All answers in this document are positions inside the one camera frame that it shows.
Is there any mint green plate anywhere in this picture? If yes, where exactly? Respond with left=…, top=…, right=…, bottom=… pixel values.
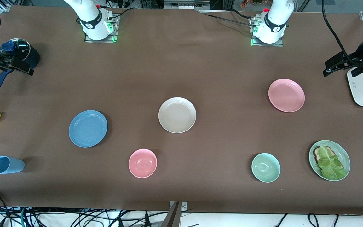
left=308, top=140, right=351, bottom=182

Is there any pink bowl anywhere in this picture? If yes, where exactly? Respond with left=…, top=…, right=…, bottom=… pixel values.
left=128, top=148, right=158, bottom=179

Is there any pink plate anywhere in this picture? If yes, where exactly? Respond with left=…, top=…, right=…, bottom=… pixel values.
left=268, top=79, right=305, bottom=113

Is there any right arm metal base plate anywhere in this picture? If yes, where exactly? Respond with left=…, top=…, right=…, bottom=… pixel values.
left=84, top=13, right=119, bottom=43

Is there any beige plate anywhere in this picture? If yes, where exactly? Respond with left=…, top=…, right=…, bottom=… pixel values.
left=158, top=97, right=197, bottom=134

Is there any brown table mat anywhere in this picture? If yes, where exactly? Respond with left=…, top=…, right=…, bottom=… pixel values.
left=0, top=6, right=363, bottom=213

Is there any green lettuce leaf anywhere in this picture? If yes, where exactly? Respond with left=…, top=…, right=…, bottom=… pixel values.
left=317, top=147, right=348, bottom=181

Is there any mint green bowl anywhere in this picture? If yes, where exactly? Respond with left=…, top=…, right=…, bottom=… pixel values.
left=251, top=153, right=281, bottom=183

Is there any toasted bread slice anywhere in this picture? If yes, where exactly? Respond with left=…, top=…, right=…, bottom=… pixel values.
left=313, top=146, right=336, bottom=164

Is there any light blue cup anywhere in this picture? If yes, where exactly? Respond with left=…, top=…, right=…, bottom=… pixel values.
left=0, top=156, right=25, bottom=175

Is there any metal bracket with beam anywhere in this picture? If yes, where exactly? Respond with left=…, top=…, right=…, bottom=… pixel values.
left=160, top=201, right=188, bottom=227

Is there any blue plate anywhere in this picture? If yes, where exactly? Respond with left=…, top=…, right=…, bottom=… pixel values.
left=68, top=110, right=108, bottom=148

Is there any navy blue saucepan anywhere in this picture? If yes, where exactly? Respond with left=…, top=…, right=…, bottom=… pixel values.
left=0, top=38, right=40, bottom=94

